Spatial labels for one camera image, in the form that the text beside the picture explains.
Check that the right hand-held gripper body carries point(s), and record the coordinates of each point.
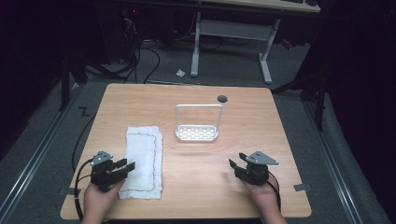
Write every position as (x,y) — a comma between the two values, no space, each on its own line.
(257,171)

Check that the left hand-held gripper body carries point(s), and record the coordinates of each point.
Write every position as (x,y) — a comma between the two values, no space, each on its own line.
(104,177)

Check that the white towel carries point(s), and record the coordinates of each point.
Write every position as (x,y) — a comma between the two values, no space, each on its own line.
(141,161)

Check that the white rack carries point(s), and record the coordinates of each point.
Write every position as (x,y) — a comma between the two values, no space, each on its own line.
(196,133)

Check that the person's left hand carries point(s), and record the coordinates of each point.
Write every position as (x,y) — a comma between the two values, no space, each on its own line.
(99,199)

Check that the person's right hand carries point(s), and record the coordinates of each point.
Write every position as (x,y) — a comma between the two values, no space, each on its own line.
(263,197)

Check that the grey tape piece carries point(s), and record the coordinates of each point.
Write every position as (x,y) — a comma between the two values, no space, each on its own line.
(302,187)
(67,191)

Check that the dark round table grommet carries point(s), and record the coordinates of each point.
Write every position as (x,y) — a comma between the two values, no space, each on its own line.
(222,99)

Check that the black stand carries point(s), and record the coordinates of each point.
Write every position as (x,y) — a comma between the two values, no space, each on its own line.
(64,84)
(320,99)

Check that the white paper scrap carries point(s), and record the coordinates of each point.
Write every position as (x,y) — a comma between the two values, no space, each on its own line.
(180,73)

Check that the white-legged desk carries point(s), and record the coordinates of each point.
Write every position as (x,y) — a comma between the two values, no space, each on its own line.
(233,31)

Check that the metal floor rail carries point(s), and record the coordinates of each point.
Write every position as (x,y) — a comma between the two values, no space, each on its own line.
(333,161)
(34,161)

